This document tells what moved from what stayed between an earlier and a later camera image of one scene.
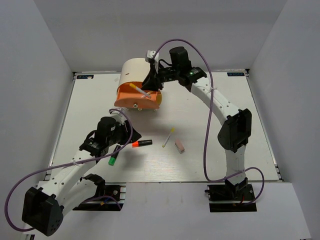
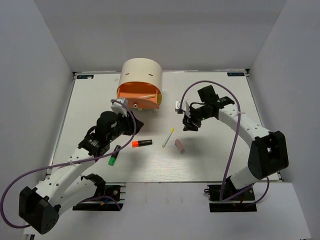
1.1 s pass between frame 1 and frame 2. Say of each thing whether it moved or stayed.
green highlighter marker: stayed
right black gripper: moved
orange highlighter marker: stayed
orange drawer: stayed
